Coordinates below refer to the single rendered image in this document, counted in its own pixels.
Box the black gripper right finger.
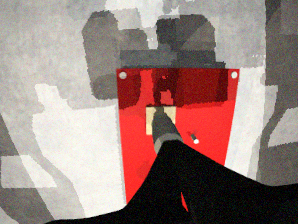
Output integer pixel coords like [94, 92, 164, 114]
[172, 140, 298, 224]

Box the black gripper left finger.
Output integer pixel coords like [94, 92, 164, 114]
[48, 140, 193, 224]

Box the red circuit board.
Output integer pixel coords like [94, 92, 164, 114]
[116, 68, 239, 202]

